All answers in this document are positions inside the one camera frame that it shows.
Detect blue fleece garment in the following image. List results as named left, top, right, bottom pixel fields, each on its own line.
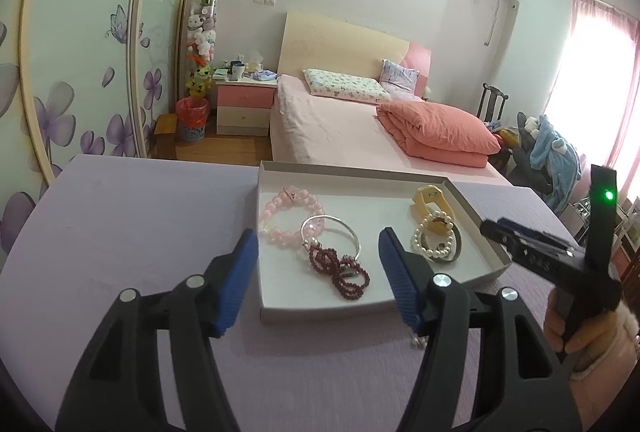
left=527, top=113, right=582, bottom=209

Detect white patterned pillow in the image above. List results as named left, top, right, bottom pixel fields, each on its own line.
left=303, top=68, right=393, bottom=106

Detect person's right forearm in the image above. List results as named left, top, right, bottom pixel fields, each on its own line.
left=567, top=302, right=640, bottom=413

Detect yellow bangle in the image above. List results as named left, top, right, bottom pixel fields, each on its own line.
left=412, top=185, right=459, bottom=233

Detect floral wardrobe doors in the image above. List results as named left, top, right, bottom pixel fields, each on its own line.
left=0, top=0, right=207, bottom=240

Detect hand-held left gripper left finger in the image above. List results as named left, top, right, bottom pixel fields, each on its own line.
left=55, top=228, right=260, bottom=432

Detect dark metal bangle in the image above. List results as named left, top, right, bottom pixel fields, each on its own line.
left=417, top=226, right=462, bottom=264

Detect salmon folded duvet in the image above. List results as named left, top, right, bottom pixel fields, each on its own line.
left=376, top=101, right=502, bottom=169

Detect dark wooden chair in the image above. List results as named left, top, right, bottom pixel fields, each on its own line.
left=481, top=83, right=510, bottom=124

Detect pink nightstand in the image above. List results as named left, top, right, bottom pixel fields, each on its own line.
left=215, top=79, right=279, bottom=137

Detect plush toy display tube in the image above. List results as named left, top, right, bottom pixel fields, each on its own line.
left=183, top=0, right=224, bottom=101

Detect pink bed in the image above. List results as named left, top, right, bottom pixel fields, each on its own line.
left=270, top=9, right=515, bottom=186

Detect pink bead bracelet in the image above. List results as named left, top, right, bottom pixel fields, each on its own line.
left=258, top=188, right=326, bottom=248

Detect person's right hand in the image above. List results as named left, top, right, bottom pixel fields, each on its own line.
left=542, top=292, right=617, bottom=365

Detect dark red bead necklace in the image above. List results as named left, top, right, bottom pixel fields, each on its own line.
left=307, top=244, right=371, bottom=301

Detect pink curtain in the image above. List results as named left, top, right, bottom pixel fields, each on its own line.
left=571, top=0, right=640, bottom=205

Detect small lilac pillow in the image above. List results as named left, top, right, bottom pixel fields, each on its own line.
left=380, top=59, right=421, bottom=94

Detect white cardboard tray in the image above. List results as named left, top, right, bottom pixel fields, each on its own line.
left=257, top=160, right=512, bottom=326

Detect silver bangle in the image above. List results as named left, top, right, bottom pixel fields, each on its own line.
left=300, top=215, right=362, bottom=261

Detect white pearl bracelet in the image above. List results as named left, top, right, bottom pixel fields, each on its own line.
left=410, top=212, right=456, bottom=258

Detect red waste bin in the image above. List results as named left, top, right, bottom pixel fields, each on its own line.
left=175, top=97, right=210, bottom=142

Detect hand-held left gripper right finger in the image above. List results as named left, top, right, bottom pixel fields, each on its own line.
left=378, top=227, right=583, bottom=432

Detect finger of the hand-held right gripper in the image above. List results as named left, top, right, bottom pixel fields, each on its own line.
left=480, top=220, right=551, bottom=265
left=497, top=218, right=583, bottom=253

